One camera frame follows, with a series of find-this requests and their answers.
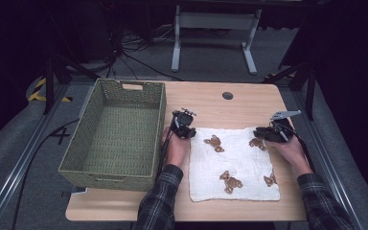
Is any green woven basket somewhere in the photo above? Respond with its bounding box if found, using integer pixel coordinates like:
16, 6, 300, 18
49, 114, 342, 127
57, 78, 168, 192

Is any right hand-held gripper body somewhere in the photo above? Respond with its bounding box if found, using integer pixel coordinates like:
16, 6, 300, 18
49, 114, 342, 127
266, 109, 302, 144

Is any person's left hand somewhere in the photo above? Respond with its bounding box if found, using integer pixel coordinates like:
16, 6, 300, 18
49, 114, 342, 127
162, 127, 191, 168

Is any person's right hand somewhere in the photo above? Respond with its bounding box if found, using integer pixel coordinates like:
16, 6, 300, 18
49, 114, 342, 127
266, 135, 314, 177

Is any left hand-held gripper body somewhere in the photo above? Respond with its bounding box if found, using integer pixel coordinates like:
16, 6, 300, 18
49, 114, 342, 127
170, 107, 197, 139

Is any yellow black hazard tape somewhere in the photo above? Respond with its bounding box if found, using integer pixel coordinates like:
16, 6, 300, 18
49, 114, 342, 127
28, 78, 74, 104

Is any bundle of black floor cables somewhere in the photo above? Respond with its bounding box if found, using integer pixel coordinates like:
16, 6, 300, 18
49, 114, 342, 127
106, 23, 185, 81

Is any long black floor cable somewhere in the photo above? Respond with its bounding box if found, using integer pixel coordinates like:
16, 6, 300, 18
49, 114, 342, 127
11, 118, 81, 230

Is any black tripod stand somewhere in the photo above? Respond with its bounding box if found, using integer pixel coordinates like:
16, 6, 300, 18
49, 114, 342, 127
42, 54, 101, 115
263, 60, 317, 122

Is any grey metal desk frame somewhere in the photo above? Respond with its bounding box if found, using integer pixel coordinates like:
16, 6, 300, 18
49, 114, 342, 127
171, 4, 263, 76

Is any white bear-print cloth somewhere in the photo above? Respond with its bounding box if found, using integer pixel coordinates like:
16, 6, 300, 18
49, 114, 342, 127
188, 126, 282, 203

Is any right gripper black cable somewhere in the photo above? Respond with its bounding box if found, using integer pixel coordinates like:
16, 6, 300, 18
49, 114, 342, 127
282, 123, 316, 174

